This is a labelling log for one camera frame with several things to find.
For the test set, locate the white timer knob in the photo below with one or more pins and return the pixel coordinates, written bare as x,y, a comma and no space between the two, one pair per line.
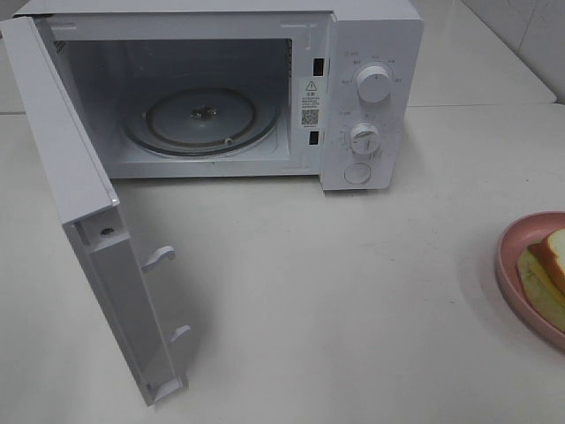
365,138

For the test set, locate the pink plate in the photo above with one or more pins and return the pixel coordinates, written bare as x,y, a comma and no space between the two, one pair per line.
514,239

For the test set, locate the sandwich with white bread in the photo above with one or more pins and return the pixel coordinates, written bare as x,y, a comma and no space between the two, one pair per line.
541,269

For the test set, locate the white microwave door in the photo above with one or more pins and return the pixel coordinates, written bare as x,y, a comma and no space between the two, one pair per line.
88,205

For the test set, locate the glass microwave turntable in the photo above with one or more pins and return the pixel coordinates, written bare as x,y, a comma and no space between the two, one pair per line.
202,116

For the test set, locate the white warning label sticker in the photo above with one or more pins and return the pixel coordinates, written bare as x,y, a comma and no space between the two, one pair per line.
310,102

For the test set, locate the upper white power knob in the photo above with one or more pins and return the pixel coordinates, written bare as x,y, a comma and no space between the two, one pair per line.
373,83

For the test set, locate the white microwave oven body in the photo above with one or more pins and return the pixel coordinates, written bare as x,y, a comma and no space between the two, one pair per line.
121,44

